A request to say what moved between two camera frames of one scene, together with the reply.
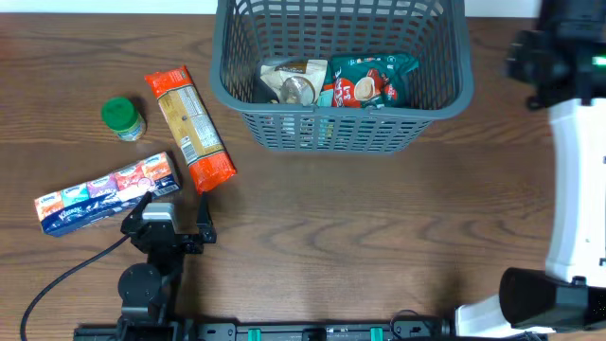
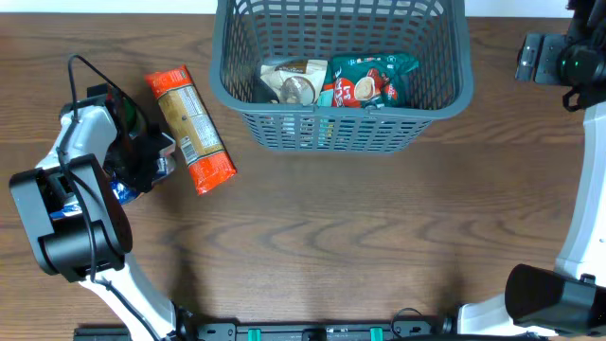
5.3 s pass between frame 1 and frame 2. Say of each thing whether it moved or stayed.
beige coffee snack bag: stayed
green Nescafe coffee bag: stayed
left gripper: moved
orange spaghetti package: stayed
